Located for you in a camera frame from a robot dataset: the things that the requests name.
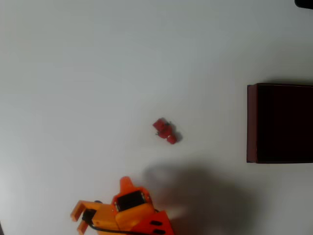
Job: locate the small red toy object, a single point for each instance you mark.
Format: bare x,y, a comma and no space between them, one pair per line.
167,129

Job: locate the dark maroon open box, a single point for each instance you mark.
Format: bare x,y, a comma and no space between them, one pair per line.
281,122

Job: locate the black object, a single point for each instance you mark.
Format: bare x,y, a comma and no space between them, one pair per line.
305,3

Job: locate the light orange camera mount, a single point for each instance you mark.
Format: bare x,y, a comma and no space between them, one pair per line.
102,213

